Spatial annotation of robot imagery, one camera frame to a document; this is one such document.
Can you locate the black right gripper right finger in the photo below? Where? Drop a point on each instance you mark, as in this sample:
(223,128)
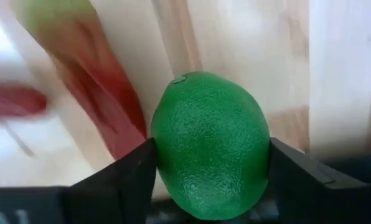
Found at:
(313,199)

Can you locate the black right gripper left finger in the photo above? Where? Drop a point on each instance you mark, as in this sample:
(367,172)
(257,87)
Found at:
(120,186)

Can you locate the green lime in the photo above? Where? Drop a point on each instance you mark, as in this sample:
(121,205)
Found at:
(210,146)

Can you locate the red chili pepper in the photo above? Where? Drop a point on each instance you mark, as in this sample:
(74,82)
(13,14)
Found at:
(98,81)
(11,101)

